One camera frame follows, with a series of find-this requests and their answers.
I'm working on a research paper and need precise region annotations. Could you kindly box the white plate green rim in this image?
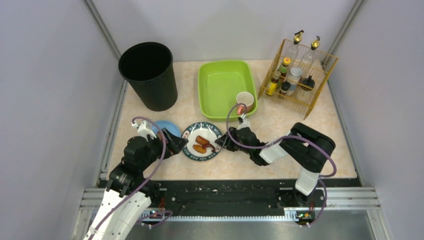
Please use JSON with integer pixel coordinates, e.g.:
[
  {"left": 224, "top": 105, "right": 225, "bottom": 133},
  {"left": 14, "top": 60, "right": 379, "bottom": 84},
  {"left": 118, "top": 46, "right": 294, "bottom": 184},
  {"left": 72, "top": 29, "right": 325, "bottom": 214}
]
[{"left": 181, "top": 121, "right": 223, "bottom": 162}]

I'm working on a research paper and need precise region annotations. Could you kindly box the pink mug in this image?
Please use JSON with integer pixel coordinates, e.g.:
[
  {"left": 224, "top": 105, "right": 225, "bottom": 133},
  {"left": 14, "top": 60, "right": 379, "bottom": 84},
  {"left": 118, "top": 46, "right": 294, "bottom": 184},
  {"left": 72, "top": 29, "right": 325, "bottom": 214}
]
[{"left": 236, "top": 91, "right": 255, "bottom": 115}]

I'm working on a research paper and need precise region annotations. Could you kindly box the small yellow label bottle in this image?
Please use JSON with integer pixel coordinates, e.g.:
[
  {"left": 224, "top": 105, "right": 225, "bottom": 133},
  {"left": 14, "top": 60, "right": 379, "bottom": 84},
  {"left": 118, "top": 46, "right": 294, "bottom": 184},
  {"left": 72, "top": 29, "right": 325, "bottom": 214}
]
[{"left": 265, "top": 71, "right": 281, "bottom": 96}]

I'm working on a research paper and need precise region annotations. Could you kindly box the small black cap bottle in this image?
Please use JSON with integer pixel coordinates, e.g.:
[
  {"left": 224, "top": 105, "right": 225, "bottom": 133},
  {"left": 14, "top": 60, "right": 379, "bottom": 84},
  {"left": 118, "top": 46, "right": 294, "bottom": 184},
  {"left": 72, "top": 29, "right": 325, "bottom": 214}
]
[{"left": 279, "top": 81, "right": 292, "bottom": 98}]

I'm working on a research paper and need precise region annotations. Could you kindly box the silver lid glass jar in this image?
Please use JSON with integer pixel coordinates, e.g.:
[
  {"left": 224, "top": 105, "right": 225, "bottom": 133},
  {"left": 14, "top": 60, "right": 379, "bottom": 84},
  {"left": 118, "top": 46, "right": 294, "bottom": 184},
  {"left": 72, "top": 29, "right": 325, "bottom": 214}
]
[{"left": 286, "top": 66, "right": 303, "bottom": 96}]

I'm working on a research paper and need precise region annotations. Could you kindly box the green label sauce bottle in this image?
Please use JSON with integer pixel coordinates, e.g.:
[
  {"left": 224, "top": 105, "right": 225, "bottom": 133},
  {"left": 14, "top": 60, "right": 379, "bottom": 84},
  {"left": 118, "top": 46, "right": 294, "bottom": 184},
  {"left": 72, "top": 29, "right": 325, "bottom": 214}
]
[{"left": 278, "top": 57, "right": 291, "bottom": 82}]

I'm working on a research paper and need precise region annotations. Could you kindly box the black lid seasoning jar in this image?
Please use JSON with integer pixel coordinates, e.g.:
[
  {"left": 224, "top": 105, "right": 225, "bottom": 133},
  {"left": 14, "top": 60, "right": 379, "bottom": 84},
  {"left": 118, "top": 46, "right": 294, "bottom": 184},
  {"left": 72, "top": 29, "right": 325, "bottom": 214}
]
[{"left": 296, "top": 75, "right": 315, "bottom": 104}]

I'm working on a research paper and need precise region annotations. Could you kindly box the clear oil dispenser bottle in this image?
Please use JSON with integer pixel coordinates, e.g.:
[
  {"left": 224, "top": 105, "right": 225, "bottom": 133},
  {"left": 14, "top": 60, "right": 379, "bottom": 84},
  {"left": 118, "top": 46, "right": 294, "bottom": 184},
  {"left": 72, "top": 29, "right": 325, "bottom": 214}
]
[{"left": 287, "top": 29, "right": 305, "bottom": 64}]

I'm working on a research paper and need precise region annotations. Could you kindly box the dark sauce dispenser bottle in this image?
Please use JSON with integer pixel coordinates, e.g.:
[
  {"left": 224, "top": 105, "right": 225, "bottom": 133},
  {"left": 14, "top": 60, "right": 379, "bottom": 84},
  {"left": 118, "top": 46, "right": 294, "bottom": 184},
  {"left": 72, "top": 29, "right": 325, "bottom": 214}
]
[{"left": 302, "top": 35, "right": 321, "bottom": 67}]

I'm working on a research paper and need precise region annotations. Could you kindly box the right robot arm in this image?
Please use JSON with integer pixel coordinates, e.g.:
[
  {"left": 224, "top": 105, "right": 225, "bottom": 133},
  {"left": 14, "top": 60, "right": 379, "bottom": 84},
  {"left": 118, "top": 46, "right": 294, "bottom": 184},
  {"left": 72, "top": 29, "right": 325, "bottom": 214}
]
[{"left": 215, "top": 122, "right": 336, "bottom": 207}]

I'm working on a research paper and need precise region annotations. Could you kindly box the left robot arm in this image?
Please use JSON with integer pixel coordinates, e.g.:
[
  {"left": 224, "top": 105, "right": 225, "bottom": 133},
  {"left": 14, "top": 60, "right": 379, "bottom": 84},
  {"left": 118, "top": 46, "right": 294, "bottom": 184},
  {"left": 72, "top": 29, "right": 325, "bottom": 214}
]
[{"left": 84, "top": 128, "right": 189, "bottom": 240}]

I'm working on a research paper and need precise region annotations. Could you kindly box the blue plate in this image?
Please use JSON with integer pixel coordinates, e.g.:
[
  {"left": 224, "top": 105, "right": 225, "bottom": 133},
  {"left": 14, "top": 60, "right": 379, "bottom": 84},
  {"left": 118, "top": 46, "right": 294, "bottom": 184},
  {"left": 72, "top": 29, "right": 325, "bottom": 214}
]
[{"left": 154, "top": 120, "right": 181, "bottom": 137}]

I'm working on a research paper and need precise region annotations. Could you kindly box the dark red octopus tentacle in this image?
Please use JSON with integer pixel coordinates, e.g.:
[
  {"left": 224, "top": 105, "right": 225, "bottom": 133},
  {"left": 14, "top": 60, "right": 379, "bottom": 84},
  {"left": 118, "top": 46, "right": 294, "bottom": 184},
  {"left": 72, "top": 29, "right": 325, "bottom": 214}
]
[{"left": 202, "top": 143, "right": 216, "bottom": 153}]

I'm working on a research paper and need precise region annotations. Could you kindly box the brown sausage piece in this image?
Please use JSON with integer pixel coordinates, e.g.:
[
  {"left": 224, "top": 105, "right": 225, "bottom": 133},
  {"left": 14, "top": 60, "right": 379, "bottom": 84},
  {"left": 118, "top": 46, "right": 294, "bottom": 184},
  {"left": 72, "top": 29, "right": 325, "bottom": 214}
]
[{"left": 195, "top": 135, "right": 210, "bottom": 146}]

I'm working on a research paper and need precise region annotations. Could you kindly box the orange food slice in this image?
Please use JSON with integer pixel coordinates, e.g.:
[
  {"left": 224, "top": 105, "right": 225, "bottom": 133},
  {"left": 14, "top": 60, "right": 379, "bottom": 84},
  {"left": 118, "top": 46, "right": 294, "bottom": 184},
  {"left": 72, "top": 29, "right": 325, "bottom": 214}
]
[{"left": 192, "top": 144, "right": 207, "bottom": 154}]

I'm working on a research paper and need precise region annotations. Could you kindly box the green plastic basin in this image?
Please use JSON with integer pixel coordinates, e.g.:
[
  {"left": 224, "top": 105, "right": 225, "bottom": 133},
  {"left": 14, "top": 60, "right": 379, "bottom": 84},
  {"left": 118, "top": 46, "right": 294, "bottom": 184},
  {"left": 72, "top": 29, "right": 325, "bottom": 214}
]
[{"left": 197, "top": 60, "right": 258, "bottom": 122}]

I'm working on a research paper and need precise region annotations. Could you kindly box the black plastic trash bin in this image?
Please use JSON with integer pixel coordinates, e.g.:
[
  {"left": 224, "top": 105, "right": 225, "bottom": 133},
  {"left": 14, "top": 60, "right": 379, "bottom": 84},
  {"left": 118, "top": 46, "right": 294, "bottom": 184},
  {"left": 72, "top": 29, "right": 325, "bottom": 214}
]
[{"left": 118, "top": 41, "right": 178, "bottom": 112}]

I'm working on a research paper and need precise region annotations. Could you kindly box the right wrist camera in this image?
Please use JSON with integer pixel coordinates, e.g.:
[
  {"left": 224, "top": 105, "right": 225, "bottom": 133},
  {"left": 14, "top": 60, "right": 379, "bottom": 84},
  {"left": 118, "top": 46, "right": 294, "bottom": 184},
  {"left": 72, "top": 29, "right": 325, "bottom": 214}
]
[{"left": 237, "top": 113, "right": 251, "bottom": 130}]

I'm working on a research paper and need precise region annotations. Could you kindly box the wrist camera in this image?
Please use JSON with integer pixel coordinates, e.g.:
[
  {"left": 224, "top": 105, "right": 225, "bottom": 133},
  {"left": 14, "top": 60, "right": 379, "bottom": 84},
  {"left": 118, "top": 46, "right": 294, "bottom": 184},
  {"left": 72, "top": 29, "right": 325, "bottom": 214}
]
[
  {"left": 237, "top": 113, "right": 251, "bottom": 130},
  {"left": 131, "top": 120, "right": 157, "bottom": 141}
]

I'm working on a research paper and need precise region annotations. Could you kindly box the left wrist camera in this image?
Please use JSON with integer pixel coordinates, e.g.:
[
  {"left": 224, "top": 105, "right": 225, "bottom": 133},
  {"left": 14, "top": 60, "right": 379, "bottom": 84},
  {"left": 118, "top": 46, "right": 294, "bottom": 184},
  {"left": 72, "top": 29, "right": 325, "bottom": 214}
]
[{"left": 131, "top": 120, "right": 157, "bottom": 141}]

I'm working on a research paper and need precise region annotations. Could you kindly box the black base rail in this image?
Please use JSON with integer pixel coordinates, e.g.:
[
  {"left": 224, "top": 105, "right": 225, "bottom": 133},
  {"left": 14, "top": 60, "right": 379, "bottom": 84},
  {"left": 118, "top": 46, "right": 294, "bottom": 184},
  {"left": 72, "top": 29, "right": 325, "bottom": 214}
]
[{"left": 129, "top": 178, "right": 359, "bottom": 223}]

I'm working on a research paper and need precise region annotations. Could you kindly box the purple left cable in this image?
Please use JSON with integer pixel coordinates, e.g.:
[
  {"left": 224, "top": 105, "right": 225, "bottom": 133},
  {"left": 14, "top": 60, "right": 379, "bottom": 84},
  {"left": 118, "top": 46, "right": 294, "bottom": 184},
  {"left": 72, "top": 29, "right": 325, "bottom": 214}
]
[{"left": 87, "top": 116, "right": 174, "bottom": 240}]

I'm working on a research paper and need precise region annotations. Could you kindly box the purple cable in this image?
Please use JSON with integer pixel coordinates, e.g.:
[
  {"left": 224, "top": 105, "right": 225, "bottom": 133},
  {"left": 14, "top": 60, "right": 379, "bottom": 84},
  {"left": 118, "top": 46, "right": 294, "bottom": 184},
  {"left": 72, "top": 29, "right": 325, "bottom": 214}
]
[
  {"left": 226, "top": 103, "right": 338, "bottom": 226},
  {"left": 87, "top": 116, "right": 174, "bottom": 240}
]

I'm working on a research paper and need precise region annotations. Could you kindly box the gold wire basket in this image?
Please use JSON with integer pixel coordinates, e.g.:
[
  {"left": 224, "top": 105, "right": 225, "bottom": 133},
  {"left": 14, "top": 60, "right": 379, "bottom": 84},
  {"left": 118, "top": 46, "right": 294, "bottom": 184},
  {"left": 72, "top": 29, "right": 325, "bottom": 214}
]
[{"left": 257, "top": 39, "right": 339, "bottom": 119}]

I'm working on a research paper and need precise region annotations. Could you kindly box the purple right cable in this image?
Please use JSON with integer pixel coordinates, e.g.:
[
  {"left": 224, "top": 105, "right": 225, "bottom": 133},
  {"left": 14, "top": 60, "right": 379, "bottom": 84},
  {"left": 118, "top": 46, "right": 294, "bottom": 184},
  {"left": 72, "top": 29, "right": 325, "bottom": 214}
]
[{"left": 226, "top": 103, "right": 338, "bottom": 226}]

